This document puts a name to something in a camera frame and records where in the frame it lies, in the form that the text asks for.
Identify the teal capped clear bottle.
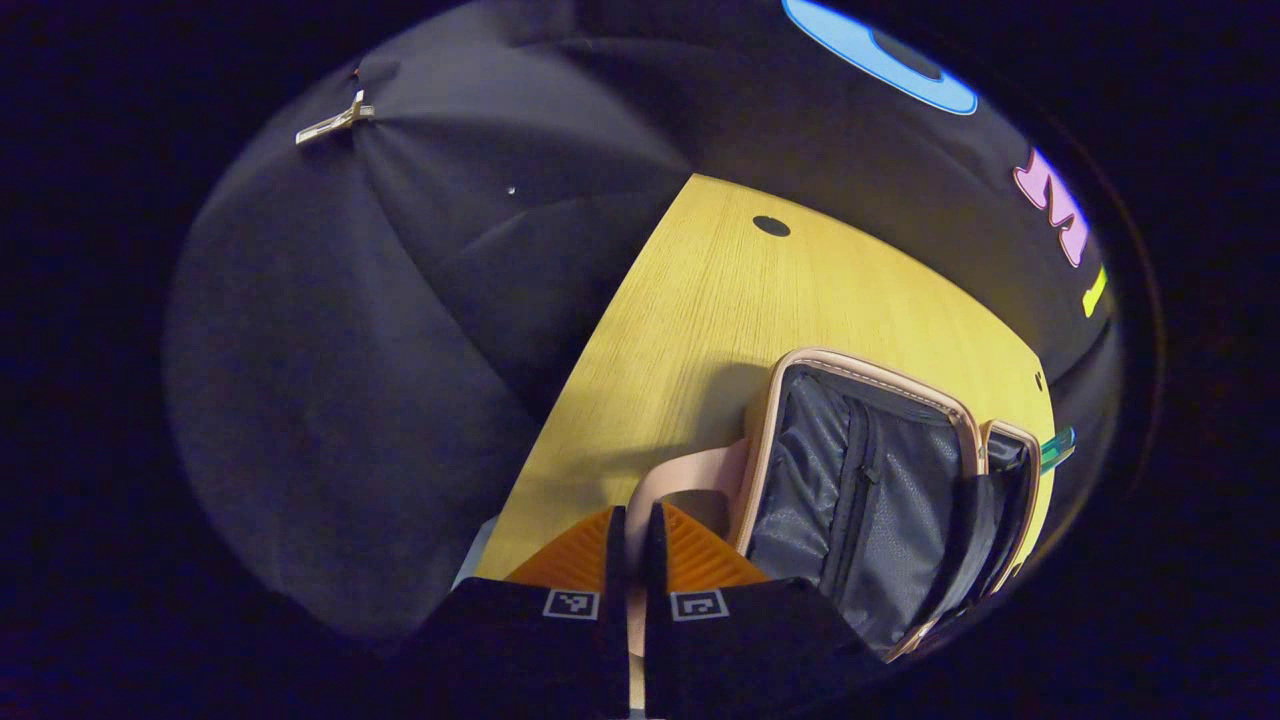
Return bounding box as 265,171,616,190
1038,427,1078,476

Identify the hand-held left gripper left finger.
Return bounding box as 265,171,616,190
400,505,631,720

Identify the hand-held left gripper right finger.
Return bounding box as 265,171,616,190
640,500,886,720

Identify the pink suitcase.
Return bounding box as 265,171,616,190
625,345,1046,666

